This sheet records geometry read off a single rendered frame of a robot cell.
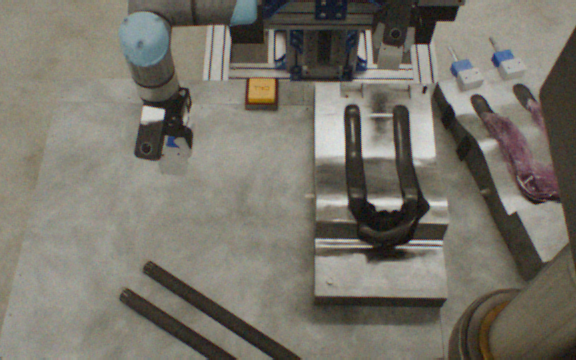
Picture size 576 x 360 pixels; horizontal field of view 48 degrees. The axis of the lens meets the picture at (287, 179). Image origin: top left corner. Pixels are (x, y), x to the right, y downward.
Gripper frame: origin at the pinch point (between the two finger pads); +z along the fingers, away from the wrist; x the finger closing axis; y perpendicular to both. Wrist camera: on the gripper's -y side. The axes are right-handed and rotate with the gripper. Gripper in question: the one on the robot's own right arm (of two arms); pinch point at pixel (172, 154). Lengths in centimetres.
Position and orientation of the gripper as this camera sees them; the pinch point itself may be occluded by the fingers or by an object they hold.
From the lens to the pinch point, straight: 133.0
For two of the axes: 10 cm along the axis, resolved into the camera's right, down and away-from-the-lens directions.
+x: -9.8, -1.6, 0.9
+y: 1.8, -8.6, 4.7
